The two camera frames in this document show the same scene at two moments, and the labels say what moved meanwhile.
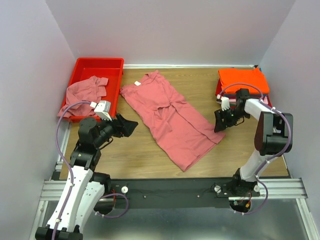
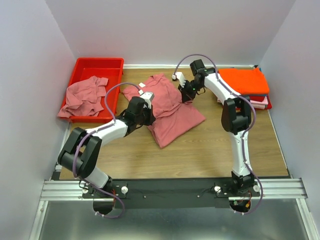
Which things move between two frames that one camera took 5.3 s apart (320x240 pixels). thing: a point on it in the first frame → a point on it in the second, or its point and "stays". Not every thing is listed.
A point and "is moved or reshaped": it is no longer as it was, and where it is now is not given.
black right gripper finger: [222, 124] → [188, 95]
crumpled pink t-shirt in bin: [92, 89] stays
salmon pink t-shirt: [187, 135] is moved or reshaped
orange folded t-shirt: [254, 76] stays
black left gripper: [119, 125] → [150, 117]
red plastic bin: [111, 68] stays
